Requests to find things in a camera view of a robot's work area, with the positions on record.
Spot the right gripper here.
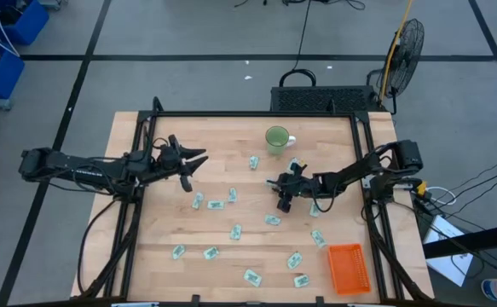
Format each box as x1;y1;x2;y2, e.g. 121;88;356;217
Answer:
267;164;308;213

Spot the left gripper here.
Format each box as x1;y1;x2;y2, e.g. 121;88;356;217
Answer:
157;134;210;193

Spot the orange plastic mesh basket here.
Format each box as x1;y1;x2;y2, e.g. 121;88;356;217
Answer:
327;242;372;296

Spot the green ceramic mug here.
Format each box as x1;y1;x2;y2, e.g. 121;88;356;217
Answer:
264;125;297;156

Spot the black floor fan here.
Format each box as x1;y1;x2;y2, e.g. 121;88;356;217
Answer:
366;17;426;116

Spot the yellow pole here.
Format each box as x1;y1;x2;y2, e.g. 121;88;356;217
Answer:
379;0;415;101

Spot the white paper sheet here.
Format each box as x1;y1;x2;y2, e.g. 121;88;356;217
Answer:
422;214;474;287

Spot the blue plastic storage bin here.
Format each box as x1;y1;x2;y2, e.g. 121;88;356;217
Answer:
0;44;26;100
0;0;49;46

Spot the black metal beam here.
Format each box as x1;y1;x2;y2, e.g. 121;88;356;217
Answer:
422;221;497;260

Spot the white blue round object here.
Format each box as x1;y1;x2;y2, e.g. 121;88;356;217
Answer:
481;277;497;302

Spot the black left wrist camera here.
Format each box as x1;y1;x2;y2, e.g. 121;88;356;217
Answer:
159;145;181;171

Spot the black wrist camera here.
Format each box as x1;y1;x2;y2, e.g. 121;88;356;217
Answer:
292;172;315;195
159;145;181;171

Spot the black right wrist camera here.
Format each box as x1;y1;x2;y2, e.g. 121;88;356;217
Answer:
292;172;315;195

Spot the black computer cable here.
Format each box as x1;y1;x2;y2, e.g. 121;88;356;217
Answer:
278;0;317;89

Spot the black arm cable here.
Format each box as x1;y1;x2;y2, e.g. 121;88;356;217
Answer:
77;198;119;295

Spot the white cable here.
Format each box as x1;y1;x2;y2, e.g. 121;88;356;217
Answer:
425;186;458;206

